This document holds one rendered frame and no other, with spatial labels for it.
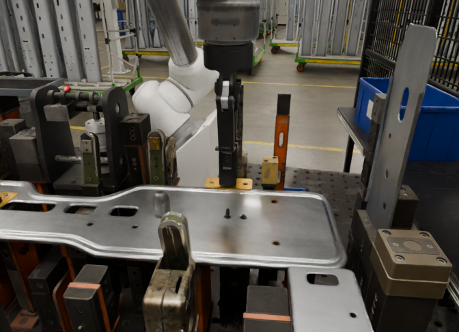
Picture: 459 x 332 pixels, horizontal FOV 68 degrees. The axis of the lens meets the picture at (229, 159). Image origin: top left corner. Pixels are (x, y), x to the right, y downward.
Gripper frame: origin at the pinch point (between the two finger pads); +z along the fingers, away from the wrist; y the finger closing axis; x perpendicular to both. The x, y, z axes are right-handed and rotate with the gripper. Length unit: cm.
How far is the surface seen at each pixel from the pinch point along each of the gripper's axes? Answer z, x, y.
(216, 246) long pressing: 11.2, -1.2, 8.6
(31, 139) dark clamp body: 4, -47, -16
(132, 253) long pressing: 11.5, -14.7, 11.3
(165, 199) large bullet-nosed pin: 7.5, -11.6, 0.7
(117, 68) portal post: 103, -285, -624
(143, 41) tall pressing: 64, -268, -747
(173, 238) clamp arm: 2.5, -5.6, 17.9
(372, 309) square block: 17.5, 23.8, 13.6
